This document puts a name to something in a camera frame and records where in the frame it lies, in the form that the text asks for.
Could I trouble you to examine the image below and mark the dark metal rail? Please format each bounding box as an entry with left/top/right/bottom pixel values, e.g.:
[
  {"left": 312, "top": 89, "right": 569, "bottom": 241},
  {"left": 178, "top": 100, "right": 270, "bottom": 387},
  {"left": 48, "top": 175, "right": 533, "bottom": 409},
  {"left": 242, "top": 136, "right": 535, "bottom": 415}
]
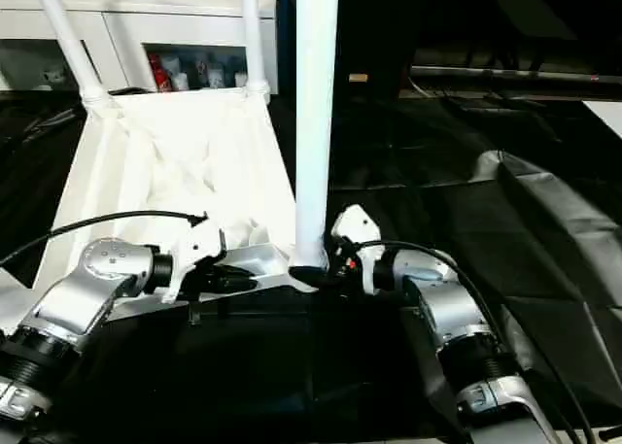
[{"left": 410, "top": 65, "right": 622, "bottom": 85}]

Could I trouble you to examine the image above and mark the dark blue panel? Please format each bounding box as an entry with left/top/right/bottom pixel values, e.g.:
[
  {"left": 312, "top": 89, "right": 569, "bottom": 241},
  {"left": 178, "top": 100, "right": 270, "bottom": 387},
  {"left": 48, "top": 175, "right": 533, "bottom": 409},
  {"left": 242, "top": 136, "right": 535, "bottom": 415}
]
[{"left": 275, "top": 0, "right": 298, "bottom": 95}]

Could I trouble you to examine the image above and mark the white flat board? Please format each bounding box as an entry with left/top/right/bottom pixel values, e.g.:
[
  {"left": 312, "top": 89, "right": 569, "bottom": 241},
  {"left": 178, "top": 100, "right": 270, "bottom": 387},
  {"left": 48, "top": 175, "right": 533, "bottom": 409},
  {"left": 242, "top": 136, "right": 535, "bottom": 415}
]
[{"left": 581, "top": 100, "right": 622, "bottom": 140}]

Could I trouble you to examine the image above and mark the white plastic table top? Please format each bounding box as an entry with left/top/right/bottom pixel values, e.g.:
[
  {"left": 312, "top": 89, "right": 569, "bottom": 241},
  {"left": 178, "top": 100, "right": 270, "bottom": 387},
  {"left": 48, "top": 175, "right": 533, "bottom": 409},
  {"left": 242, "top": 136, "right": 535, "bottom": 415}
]
[{"left": 0, "top": 86, "right": 326, "bottom": 341}]

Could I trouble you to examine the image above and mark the white sideboard cabinet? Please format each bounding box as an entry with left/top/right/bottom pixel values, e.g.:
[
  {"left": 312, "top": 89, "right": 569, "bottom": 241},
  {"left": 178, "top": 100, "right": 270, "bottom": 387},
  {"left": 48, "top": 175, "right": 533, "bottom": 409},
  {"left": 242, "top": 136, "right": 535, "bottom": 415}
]
[{"left": 0, "top": 0, "right": 282, "bottom": 95}]

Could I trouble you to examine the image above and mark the black plastic mat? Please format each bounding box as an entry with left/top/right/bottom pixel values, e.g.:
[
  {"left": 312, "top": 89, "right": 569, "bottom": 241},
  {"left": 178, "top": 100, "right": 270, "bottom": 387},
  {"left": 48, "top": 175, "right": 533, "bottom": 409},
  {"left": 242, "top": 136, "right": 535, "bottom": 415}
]
[{"left": 0, "top": 91, "right": 622, "bottom": 440}]

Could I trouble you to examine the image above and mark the red bottle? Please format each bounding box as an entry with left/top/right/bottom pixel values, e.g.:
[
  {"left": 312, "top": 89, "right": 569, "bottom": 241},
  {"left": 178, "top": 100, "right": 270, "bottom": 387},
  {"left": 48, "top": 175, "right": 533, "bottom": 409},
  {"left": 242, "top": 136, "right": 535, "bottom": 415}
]
[{"left": 149, "top": 53, "right": 170, "bottom": 94}]

